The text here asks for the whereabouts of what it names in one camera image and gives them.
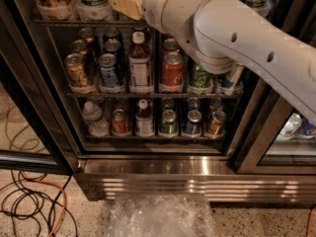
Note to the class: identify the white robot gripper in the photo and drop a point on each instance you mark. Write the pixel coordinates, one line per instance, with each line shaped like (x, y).
(154, 4)

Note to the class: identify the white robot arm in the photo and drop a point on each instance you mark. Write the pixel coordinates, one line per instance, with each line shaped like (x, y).
(218, 33)

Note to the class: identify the brown tea bottle middle shelf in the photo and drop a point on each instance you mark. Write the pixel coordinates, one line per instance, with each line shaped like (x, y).
(139, 58)

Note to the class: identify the brown tea bottle shelf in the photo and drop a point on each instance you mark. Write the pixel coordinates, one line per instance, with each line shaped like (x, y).
(144, 119)
(139, 58)

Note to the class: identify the blue pepsi can middle shelf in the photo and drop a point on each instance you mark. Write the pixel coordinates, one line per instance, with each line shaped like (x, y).
(109, 69)

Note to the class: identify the red coke can middle shelf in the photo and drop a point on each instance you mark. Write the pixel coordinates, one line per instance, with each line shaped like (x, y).
(172, 69)

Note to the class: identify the gold can front middle shelf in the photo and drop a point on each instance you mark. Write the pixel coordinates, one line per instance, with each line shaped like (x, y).
(75, 66)

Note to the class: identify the gold can shelf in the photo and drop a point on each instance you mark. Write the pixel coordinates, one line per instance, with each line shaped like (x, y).
(216, 123)
(75, 66)

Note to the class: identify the stainless steel fridge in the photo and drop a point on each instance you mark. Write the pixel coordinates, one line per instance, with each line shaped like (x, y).
(258, 156)

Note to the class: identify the green can middle shelf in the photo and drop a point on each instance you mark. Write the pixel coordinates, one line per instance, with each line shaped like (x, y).
(198, 77)

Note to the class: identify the brown tea bottle bottom shelf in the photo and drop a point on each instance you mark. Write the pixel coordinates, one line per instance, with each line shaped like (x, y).
(144, 119)

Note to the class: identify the red can bottom shelf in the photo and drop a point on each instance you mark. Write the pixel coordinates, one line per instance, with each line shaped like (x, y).
(119, 121)

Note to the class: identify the slim redbull can middle shelf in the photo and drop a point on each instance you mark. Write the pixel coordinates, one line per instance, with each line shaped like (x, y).
(231, 78)

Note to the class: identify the water bottle bottom shelf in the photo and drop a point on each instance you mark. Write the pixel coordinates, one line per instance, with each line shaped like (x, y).
(94, 117)

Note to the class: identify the green can bottom shelf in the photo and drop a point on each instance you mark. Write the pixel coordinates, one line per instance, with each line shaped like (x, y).
(169, 122)

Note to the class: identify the blue can bottom shelf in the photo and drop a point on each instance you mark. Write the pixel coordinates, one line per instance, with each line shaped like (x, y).
(192, 124)

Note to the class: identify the gold can bottom shelf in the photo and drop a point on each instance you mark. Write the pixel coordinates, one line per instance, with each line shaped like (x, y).
(216, 123)

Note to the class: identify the blue can right fridge section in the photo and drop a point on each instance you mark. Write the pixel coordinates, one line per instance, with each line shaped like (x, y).
(307, 129)

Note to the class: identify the clear plastic bag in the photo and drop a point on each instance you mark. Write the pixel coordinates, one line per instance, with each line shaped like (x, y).
(160, 216)

